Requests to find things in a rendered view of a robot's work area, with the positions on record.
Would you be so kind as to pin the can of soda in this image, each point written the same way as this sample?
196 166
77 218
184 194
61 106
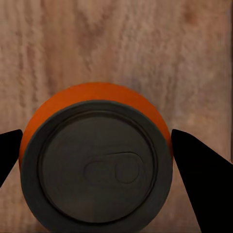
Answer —
96 158

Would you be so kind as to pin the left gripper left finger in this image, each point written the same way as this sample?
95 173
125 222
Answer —
9 152

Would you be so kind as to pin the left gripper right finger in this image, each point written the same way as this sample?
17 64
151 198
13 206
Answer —
208 178

